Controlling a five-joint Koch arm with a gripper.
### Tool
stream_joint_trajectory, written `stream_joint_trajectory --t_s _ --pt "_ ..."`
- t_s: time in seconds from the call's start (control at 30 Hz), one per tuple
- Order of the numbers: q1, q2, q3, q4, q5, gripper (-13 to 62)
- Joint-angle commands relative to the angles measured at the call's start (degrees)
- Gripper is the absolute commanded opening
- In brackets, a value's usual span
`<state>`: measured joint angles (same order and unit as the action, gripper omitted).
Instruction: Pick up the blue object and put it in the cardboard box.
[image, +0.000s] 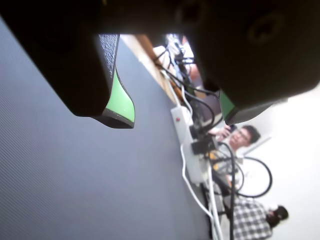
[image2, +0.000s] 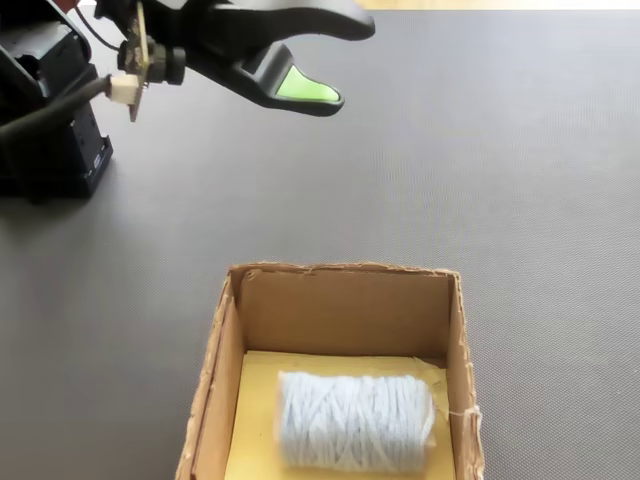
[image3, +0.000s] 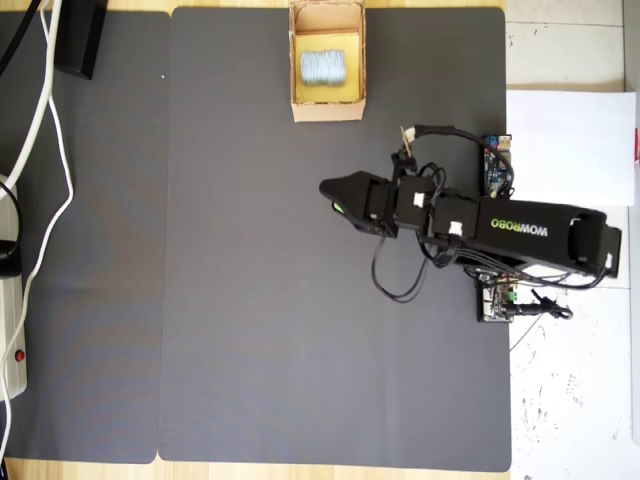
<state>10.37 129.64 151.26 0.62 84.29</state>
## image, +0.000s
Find white power strip red switch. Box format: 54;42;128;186
170;106;210;185

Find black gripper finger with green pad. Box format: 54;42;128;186
0;0;137;130
179;0;320;126

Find black power plug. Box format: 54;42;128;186
189;124;208;139
191;138;219;155

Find person in plaid shirt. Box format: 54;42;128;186
231;198;290;240

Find thin white cable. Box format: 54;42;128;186
174;84;218;240

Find thin black cable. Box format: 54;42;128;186
159;67;225;132

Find thick black cable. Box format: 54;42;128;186
234;156;273;199

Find thick white cable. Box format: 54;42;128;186
207;171;224;240

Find man with glasses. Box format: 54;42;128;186
212;124;262;161

